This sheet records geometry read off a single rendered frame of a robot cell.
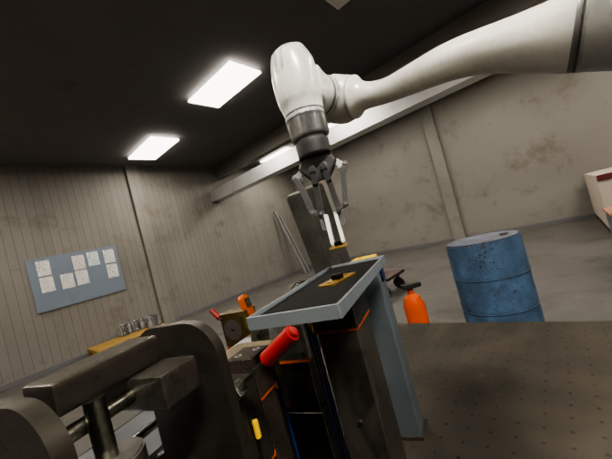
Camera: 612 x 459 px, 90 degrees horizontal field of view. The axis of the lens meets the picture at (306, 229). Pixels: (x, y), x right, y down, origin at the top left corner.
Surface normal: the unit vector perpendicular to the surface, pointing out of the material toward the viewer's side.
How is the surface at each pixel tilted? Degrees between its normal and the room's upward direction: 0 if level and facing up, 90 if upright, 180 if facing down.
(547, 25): 85
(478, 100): 90
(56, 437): 62
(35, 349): 90
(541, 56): 124
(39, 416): 39
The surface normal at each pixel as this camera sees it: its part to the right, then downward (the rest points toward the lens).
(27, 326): 0.74, -0.21
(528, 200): -0.62, 0.15
